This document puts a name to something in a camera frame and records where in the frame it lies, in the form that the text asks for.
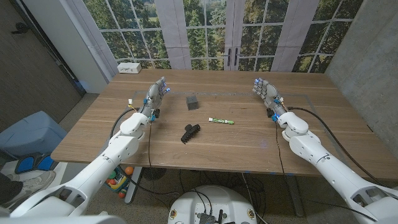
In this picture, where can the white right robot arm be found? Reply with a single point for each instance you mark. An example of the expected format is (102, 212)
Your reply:
(335, 174)

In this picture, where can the white green marker body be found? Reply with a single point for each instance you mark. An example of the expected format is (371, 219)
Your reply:
(219, 120)

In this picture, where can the basket of colourful toys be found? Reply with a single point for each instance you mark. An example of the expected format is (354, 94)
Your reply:
(116, 183)

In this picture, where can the orange toy ball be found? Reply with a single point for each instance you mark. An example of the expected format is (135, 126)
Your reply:
(129, 170)

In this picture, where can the blue plastic bin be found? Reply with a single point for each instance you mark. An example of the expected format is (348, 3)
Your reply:
(31, 130)

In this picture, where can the black cube block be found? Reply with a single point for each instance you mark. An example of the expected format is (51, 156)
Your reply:
(192, 102)

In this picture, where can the grey sneaker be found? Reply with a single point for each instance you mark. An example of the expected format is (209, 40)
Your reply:
(31, 186)

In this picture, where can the grey table leg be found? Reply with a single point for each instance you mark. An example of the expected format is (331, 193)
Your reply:
(133, 186)
(295, 196)

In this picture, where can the dark trouser leg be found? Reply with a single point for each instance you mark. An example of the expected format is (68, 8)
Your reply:
(9, 188)

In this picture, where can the black round floor base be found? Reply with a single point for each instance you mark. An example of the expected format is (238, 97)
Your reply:
(154, 173)

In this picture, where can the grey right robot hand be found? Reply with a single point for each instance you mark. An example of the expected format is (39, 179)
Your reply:
(270, 93)

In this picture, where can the white power outlet box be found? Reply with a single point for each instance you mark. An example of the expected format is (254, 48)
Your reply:
(129, 68)

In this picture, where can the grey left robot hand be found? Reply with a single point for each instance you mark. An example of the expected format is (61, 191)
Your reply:
(154, 96)

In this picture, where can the printed window forest backdrop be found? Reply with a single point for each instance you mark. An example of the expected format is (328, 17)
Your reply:
(199, 37)

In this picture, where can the white robot torso base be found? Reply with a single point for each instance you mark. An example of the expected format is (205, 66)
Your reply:
(214, 202)

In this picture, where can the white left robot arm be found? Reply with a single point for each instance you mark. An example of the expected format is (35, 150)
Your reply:
(93, 174)

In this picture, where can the blue foot pedal unit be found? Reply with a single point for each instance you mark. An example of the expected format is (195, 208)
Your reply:
(26, 164)

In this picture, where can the black ridged plastic part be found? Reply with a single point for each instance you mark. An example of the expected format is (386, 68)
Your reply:
(190, 133)

